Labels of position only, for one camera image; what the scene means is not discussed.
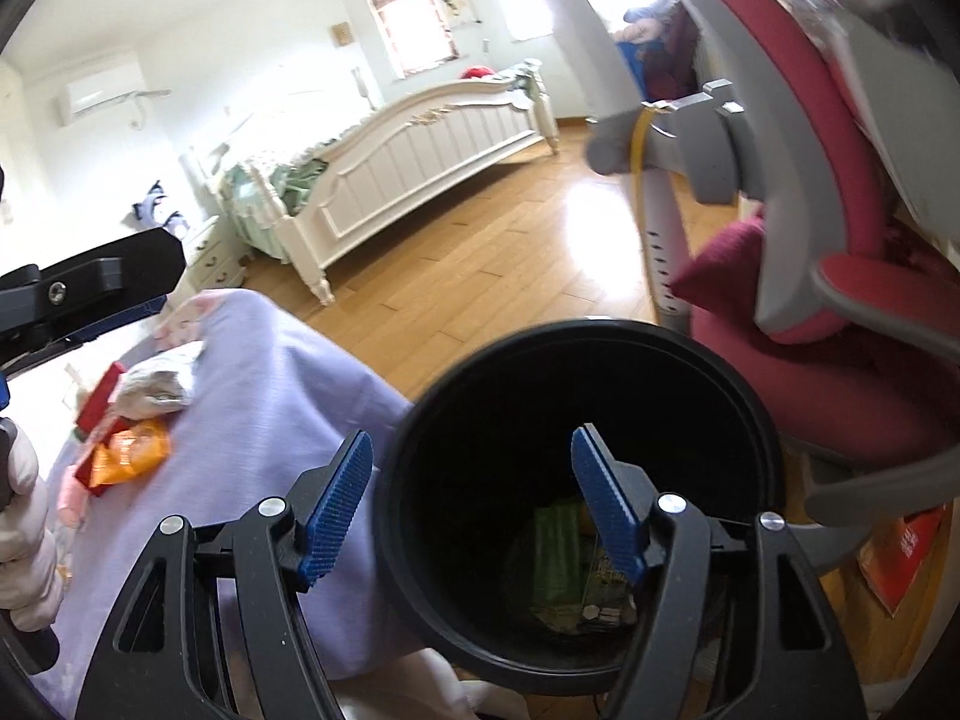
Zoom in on red and grey chair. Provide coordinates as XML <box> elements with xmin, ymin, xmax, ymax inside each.
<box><xmin>585</xmin><ymin>0</ymin><xmax>960</xmax><ymax>565</ymax></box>

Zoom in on person's left hand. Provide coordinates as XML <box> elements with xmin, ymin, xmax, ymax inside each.
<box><xmin>0</xmin><ymin>426</ymin><xmax>67</xmax><ymax>632</ymax></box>

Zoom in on red cushion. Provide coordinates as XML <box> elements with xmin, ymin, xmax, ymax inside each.
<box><xmin>667</xmin><ymin>221</ymin><xmax>767</xmax><ymax>317</ymax></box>

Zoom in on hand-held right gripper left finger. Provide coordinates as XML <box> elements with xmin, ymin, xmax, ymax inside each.
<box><xmin>73</xmin><ymin>431</ymin><xmax>374</xmax><ymax>720</ymax></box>

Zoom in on dark red armchair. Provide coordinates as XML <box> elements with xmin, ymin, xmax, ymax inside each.
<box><xmin>643</xmin><ymin>0</ymin><xmax>702</xmax><ymax>97</ymax></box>

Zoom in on window with brick view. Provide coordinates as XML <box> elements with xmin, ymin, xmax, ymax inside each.
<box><xmin>360</xmin><ymin>0</ymin><xmax>460</xmax><ymax>80</ymax></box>

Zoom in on purple blanket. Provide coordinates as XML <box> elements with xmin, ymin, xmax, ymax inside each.
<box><xmin>15</xmin><ymin>289</ymin><xmax>430</xmax><ymax>707</ymax></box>

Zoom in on blue cloth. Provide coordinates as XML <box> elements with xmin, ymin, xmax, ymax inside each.
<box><xmin>615</xmin><ymin>39</ymin><xmax>644</xmax><ymax>95</ymax></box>

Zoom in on white air conditioner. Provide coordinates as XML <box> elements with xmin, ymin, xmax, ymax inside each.
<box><xmin>54</xmin><ymin>52</ymin><xmax>149</xmax><ymax>127</ymax></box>

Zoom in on patterned gold packet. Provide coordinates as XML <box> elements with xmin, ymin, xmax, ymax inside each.
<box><xmin>540</xmin><ymin>536</ymin><xmax>640</xmax><ymax>629</ymax></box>

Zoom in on white nightstand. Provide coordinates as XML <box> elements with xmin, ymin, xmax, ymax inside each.
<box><xmin>176</xmin><ymin>214</ymin><xmax>248</xmax><ymax>293</ymax></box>

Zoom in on person's white clothing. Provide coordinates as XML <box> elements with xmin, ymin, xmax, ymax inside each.
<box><xmin>330</xmin><ymin>645</ymin><xmax>530</xmax><ymax>720</ymax></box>

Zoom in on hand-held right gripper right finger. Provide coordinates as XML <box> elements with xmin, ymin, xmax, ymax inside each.
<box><xmin>571</xmin><ymin>425</ymin><xmax>871</xmax><ymax>720</ymax></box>

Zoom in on green bedding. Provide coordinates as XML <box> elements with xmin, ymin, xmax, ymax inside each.
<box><xmin>223</xmin><ymin>141</ymin><xmax>332</xmax><ymax>257</ymax></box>

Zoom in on red packet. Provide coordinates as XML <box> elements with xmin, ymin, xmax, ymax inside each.
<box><xmin>75</xmin><ymin>362</ymin><xmax>127</xmax><ymax>436</ymax></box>

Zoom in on dark cloth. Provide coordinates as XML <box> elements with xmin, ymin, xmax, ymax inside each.
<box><xmin>131</xmin><ymin>181</ymin><xmax>188</xmax><ymax>238</ymax></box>

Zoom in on white wooden bed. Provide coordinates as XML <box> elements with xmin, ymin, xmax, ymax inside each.
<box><xmin>184</xmin><ymin>60</ymin><xmax>562</xmax><ymax>306</ymax></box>

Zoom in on orange snack packet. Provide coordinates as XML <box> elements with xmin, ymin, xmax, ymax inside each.
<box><xmin>88</xmin><ymin>418</ymin><xmax>173</xmax><ymax>487</ymax></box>

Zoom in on grey study desk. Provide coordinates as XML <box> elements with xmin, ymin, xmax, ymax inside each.
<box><xmin>791</xmin><ymin>0</ymin><xmax>960</xmax><ymax>278</ymax></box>

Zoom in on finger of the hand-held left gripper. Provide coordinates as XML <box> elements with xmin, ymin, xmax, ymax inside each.
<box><xmin>0</xmin><ymin>229</ymin><xmax>186</xmax><ymax>374</ymax></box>

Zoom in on yellow strap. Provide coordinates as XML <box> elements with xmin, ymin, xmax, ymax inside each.
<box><xmin>632</xmin><ymin>101</ymin><xmax>670</xmax><ymax>235</ymax></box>

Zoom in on white crumpled plastic bag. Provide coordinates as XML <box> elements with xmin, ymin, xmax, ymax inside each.
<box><xmin>112</xmin><ymin>341</ymin><xmax>209</xmax><ymax>419</ymax></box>

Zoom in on orange paper bag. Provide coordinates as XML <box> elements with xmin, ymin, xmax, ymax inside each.
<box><xmin>859</xmin><ymin>506</ymin><xmax>947</xmax><ymax>616</ymax></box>

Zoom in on pale green cloth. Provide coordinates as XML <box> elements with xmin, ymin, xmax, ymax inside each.
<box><xmin>510</xmin><ymin>60</ymin><xmax>547</xmax><ymax>110</ymax></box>

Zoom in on green packet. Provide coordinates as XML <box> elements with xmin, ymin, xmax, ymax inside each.
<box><xmin>534</xmin><ymin>506</ymin><xmax>595</xmax><ymax>605</ymax></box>

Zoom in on black trash bin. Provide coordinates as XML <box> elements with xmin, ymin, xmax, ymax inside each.
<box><xmin>373</xmin><ymin>320</ymin><xmax>787</xmax><ymax>695</ymax></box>

